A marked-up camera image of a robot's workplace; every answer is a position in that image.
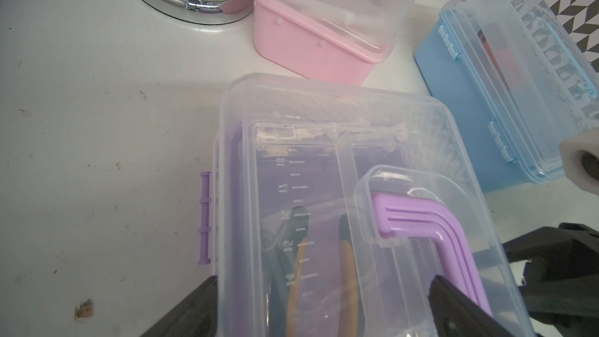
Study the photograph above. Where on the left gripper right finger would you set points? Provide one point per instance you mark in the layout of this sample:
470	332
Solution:
455	314

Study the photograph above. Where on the blue toolbox clear lid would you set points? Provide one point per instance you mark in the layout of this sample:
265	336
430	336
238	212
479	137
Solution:
511	136

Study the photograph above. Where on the orange black pliers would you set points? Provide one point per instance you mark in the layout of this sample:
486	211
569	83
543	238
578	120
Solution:
502	56

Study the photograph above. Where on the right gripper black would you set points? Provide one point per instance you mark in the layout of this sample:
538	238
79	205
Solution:
569	304

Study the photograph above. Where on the purple toolbox clear lid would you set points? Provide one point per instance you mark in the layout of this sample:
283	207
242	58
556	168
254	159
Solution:
397	163

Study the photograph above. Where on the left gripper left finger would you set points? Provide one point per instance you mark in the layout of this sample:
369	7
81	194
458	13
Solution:
195	316

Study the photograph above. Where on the yellow black pliers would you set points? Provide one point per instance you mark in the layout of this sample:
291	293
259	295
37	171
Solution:
310	280

